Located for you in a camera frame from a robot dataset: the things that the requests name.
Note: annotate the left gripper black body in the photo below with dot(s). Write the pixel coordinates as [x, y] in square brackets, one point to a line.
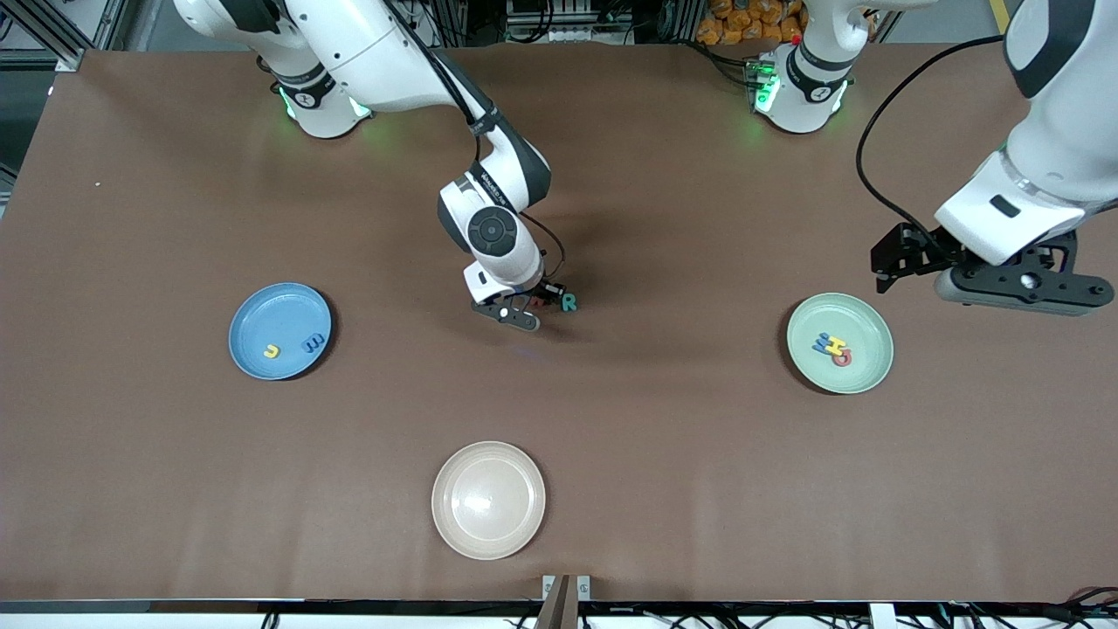
[928, 246]

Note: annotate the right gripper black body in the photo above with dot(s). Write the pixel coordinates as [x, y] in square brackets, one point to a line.
[548, 293]

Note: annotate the yellow foam letter H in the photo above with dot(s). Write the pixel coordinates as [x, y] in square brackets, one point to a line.
[837, 346]

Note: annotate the blue foam capital M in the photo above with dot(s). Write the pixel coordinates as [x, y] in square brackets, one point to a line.
[821, 342]

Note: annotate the pink foam letter Q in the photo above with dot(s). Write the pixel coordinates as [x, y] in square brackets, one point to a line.
[845, 361]

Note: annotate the dark blue foam letter m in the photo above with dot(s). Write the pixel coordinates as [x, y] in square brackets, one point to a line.
[313, 342]

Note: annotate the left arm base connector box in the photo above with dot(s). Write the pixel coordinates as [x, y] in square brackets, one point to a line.
[758, 74]

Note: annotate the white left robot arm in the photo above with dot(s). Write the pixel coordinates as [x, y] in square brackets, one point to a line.
[1048, 157]

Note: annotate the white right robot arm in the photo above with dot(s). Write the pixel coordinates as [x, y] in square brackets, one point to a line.
[376, 52]

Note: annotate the cyan foam letter R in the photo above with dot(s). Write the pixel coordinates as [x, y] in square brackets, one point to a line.
[569, 303]

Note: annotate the light green round plate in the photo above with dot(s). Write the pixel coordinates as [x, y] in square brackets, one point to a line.
[865, 367]

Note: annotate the beige round plate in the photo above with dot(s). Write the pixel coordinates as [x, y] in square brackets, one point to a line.
[488, 500]

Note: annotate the blue round plate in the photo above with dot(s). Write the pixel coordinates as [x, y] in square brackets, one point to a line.
[279, 314]

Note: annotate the orange fruit pile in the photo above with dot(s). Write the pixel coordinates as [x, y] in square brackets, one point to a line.
[734, 26]

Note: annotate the camera stand post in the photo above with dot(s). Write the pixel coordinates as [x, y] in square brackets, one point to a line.
[559, 607]

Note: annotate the black table edge rail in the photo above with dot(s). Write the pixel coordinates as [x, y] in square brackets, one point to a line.
[175, 606]

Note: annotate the aluminium frame beam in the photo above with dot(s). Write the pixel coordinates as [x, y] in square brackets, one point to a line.
[52, 35]

